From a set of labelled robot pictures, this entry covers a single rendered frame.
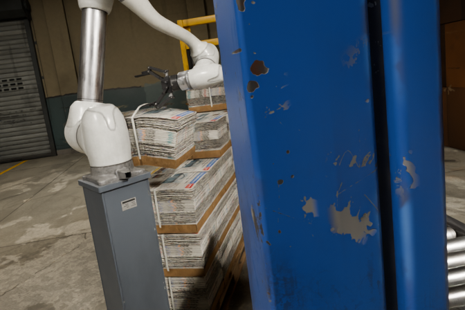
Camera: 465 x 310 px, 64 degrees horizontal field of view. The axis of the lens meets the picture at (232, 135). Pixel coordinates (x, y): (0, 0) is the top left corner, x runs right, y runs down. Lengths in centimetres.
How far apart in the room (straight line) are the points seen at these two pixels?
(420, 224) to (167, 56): 865
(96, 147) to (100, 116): 11
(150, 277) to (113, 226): 27
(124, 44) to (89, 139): 751
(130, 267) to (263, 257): 136
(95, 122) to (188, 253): 84
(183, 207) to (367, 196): 167
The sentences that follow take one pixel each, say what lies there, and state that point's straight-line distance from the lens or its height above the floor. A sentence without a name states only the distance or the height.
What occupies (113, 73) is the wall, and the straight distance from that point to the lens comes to 889.
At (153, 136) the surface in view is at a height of 110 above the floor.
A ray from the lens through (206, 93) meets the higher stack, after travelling 287.
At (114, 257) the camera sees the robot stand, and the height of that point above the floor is 73.
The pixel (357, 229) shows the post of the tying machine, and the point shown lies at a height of 126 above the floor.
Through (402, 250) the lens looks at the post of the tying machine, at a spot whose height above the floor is 125.
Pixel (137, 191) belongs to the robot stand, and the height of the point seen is 94.
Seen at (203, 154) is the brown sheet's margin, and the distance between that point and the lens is 230.
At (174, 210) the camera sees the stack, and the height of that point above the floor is 72.
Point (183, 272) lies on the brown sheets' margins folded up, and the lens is 197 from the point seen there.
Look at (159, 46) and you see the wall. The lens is 880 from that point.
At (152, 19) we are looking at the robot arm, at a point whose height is 158.
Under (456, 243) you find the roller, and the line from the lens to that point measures 123.
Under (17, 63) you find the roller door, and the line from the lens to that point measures 939.
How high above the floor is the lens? 133
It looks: 9 degrees down
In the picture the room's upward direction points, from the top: 7 degrees counter-clockwise
